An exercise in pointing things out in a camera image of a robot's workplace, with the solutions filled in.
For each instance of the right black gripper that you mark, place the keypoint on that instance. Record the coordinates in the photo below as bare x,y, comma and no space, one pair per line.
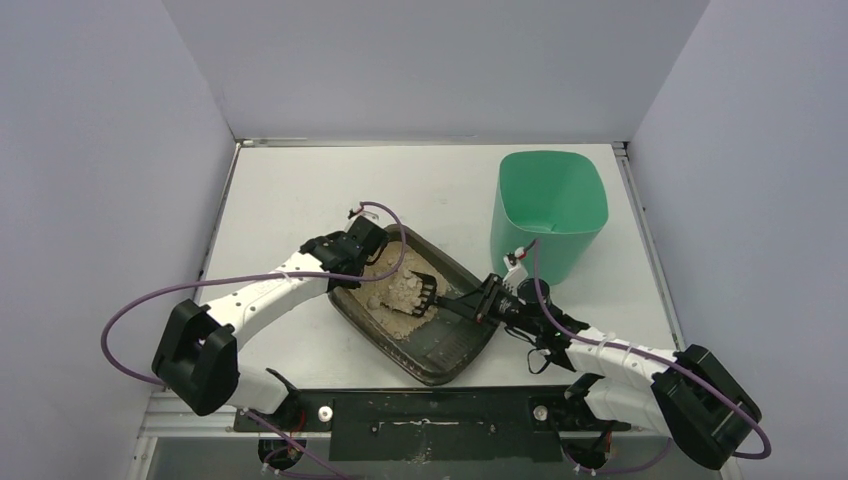
486,301

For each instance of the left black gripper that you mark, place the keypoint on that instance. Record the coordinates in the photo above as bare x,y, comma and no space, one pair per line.
361,240

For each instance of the black slotted litter scoop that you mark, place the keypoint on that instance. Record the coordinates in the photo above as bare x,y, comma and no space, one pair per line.
430,298

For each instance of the litter clumps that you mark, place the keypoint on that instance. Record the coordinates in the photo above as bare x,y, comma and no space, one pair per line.
408,296

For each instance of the dark plastic litter tray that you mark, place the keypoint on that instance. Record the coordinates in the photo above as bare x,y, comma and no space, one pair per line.
433,349

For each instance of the green plastic bin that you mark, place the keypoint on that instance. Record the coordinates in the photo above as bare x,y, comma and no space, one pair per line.
553,196

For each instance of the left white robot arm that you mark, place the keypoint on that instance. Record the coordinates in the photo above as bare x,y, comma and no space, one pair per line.
197,356

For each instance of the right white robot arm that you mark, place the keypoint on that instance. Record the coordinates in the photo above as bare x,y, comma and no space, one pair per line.
687,396

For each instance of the beige cat litter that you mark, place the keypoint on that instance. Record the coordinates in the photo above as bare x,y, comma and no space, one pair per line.
397,325

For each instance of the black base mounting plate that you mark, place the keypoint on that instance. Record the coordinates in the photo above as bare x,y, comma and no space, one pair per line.
443,424

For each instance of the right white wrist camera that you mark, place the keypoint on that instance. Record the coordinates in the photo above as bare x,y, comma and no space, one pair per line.
516,272

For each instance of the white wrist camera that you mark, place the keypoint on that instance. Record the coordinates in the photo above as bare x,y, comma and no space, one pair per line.
359,211
516,272

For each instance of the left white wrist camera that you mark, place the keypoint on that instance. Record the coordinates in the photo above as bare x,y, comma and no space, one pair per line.
359,211

